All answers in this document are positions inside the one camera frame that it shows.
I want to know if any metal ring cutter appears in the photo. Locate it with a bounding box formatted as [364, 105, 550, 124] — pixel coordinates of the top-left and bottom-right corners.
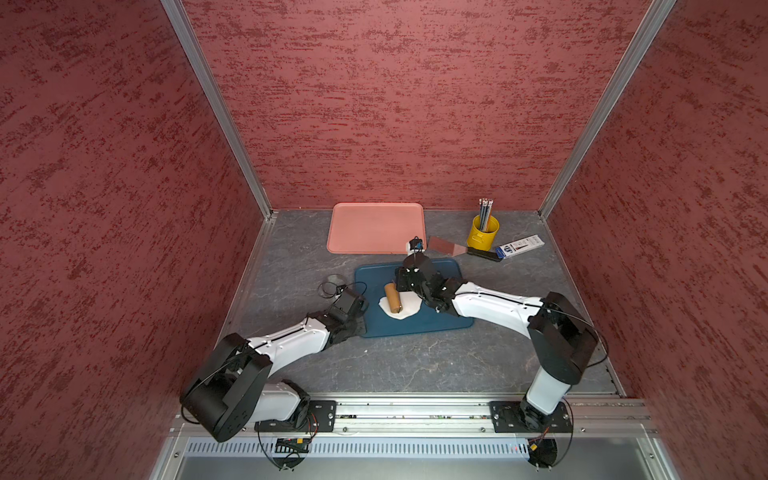
[322, 274, 348, 292]

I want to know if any white dough piece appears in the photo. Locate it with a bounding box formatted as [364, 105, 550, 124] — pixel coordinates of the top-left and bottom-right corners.
[379, 292, 422, 320]

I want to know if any wooden rolling pin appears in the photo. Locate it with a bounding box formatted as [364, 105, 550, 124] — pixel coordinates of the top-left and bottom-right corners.
[385, 283, 403, 314]

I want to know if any teal tray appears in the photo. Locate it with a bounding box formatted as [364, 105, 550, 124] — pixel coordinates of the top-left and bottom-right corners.
[354, 262, 474, 338]

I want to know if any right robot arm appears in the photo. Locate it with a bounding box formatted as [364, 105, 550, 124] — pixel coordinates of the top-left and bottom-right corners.
[395, 252, 600, 431]

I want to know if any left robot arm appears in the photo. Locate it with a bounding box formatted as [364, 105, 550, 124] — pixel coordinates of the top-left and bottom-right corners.
[179, 287, 368, 442]

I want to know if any metal dough scraper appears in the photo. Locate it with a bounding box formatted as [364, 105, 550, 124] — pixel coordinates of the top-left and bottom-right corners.
[427, 236, 502, 262]

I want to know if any yellow cup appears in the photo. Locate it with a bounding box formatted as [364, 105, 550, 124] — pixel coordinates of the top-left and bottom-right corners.
[467, 216, 500, 251]

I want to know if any pink tray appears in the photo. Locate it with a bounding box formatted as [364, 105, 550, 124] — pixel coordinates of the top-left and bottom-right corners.
[326, 203, 426, 255]

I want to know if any white blue pencil box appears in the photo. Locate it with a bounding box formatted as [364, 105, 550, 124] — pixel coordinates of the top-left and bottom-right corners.
[494, 235, 545, 260]

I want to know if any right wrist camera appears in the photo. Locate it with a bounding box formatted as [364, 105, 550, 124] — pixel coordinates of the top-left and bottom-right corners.
[408, 236, 425, 255]

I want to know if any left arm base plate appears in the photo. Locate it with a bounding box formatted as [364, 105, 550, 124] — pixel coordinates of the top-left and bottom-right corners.
[255, 400, 338, 434]

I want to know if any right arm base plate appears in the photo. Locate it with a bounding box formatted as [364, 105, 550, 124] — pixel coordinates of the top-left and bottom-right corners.
[489, 401, 573, 435]

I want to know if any aluminium front rail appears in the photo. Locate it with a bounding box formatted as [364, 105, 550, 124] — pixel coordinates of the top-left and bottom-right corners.
[304, 393, 659, 439]

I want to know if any left corner aluminium post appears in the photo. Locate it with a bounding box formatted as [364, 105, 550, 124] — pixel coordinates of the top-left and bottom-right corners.
[161, 0, 273, 220]

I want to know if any corner aluminium post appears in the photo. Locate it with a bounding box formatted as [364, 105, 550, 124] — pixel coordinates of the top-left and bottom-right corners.
[538, 0, 676, 222]
[161, 0, 273, 220]

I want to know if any right corner aluminium post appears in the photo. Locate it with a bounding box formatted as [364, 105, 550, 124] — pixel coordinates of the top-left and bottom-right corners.
[538, 0, 676, 222]

